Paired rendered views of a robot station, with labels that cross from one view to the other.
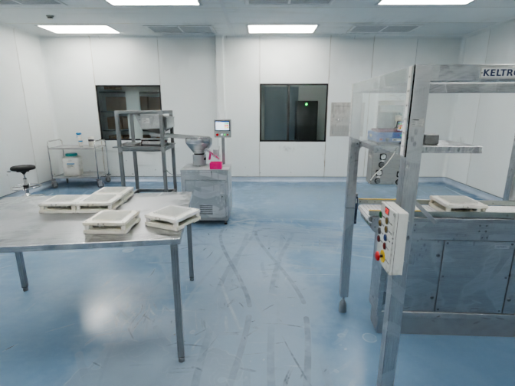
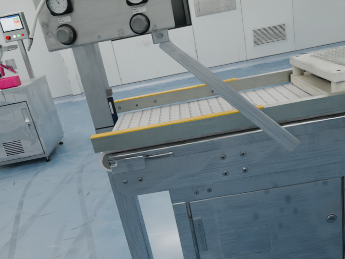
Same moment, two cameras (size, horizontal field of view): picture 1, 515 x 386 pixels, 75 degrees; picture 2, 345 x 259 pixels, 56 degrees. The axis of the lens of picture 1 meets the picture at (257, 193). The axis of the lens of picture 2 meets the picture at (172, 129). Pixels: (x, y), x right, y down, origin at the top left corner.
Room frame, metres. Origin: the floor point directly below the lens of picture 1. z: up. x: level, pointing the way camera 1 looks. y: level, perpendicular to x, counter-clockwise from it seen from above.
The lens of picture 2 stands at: (1.39, -0.87, 1.12)
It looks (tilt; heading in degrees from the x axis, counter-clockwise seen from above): 19 degrees down; 1
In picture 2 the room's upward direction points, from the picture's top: 11 degrees counter-clockwise
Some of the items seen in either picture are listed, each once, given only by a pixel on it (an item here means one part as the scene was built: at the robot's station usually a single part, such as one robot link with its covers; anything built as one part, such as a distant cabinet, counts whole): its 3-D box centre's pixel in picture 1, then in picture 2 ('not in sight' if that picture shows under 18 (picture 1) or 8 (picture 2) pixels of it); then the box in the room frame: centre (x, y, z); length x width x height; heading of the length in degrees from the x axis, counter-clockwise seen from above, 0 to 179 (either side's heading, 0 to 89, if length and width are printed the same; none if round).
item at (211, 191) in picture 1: (208, 192); (18, 122); (4.56, 0.69, 0.38); 0.63 x 0.57 x 0.76; 90
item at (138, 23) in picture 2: not in sight; (138, 21); (1.94, -0.84, 1.11); 0.03 x 0.03 x 0.04; 87
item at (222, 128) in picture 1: (222, 142); (20, 47); (4.70, 0.48, 1.07); 0.23 x 0.10 x 0.62; 90
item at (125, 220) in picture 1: (113, 217); not in sight; (1.93, 0.88, 0.89); 0.25 x 0.24 x 0.02; 179
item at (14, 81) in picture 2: (216, 165); (9, 82); (4.37, 0.54, 0.80); 0.16 x 0.12 x 0.09; 90
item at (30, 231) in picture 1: (77, 216); not in sight; (2.20, 1.24, 0.81); 1.50 x 1.10 x 0.04; 97
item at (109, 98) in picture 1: (130, 112); not in sight; (7.14, 2.63, 1.43); 1.32 x 0.01 x 1.11; 90
